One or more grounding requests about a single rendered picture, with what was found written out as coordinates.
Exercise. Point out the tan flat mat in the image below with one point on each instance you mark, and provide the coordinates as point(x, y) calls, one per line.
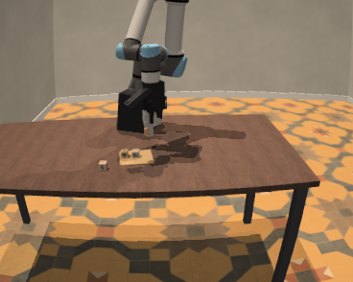
point(145, 157)

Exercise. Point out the tan letter block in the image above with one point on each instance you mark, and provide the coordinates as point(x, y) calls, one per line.
point(124, 153)
point(146, 132)
point(103, 165)
point(135, 153)

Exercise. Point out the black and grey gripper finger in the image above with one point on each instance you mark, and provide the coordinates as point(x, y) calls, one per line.
point(153, 121)
point(144, 116)

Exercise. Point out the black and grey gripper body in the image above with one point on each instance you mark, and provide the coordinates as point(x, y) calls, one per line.
point(157, 95)

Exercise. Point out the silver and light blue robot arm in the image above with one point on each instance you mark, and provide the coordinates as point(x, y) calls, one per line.
point(151, 56)

